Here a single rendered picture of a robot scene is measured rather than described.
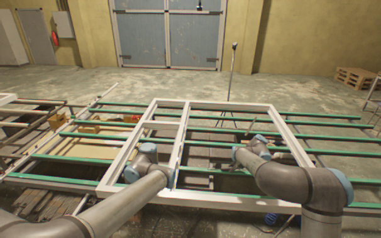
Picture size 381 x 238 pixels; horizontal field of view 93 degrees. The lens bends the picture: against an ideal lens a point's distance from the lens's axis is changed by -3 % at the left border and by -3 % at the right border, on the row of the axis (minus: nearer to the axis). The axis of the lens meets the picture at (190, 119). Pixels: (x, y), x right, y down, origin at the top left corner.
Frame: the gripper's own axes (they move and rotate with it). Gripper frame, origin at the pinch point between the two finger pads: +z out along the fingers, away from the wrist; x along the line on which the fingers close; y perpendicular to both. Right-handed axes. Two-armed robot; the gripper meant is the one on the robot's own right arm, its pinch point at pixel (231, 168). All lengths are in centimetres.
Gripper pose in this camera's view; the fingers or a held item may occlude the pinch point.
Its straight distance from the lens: 147.3
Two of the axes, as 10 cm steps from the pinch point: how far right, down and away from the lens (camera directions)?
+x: -0.7, 4.9, -8.7
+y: -8.4, -5.0, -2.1
